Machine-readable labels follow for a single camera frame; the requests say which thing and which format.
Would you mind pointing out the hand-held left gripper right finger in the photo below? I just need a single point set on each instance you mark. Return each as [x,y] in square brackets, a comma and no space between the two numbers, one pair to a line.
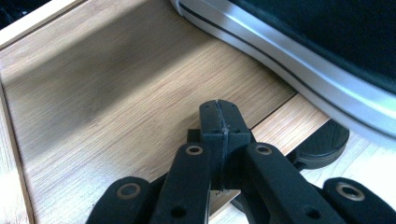
[235,124]

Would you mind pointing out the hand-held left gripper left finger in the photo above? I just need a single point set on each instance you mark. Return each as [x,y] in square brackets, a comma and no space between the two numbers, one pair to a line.
[211,124]

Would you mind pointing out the wooden three-tier shoe rack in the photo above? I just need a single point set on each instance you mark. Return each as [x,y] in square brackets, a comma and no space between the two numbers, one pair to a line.
[109,109]

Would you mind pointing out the black and white canvas sneaker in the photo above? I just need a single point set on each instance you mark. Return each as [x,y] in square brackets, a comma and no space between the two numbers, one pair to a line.
[311,31]

